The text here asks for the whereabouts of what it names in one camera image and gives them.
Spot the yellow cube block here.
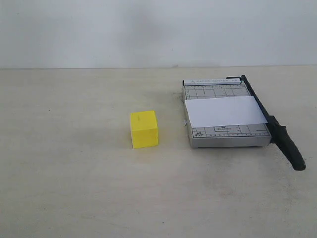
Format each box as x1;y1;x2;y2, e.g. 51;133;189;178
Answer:
130;111;159;149

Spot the white paper sheet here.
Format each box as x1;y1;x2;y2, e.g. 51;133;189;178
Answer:
185;96;267;127

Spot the black cutter blade arm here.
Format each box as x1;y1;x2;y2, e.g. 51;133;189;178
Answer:
226;75;306;171

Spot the grey paper cutter base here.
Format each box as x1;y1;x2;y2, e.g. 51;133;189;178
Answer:
182;76;271;148

